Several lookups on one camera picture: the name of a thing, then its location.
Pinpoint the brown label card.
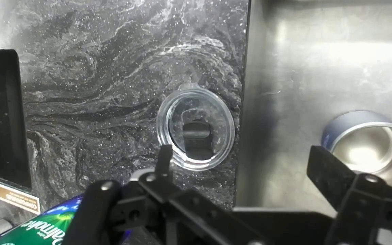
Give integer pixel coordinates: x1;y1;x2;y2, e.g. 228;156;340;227
0;175;43;216

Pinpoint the Palmolive dish soap bottle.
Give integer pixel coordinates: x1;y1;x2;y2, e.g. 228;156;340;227
0;193;88;245

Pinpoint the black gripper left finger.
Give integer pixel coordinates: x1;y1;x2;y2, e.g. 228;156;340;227
66;143;271;245

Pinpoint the clear plastic cup lid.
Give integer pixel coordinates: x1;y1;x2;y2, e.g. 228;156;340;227
154;81;237;173

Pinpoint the blue steel tumbler cup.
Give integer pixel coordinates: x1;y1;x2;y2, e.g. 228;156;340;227
320;109;392;190

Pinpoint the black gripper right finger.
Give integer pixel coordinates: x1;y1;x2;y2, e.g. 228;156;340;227
306;143;392;245

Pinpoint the black counter tray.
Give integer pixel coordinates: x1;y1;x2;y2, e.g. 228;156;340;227
0;47;35;190

